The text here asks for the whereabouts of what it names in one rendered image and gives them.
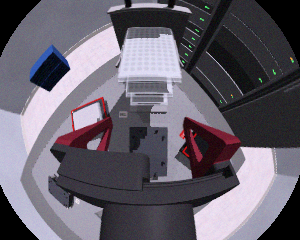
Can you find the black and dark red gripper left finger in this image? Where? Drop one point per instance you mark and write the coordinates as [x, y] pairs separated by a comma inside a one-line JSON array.
[[80, 138]]

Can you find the grey plate rack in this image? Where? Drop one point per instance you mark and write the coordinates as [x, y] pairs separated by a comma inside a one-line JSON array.
[[149, 18]]

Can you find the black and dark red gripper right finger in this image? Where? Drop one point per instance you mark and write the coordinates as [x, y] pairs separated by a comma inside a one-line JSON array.
[[222, 146]]

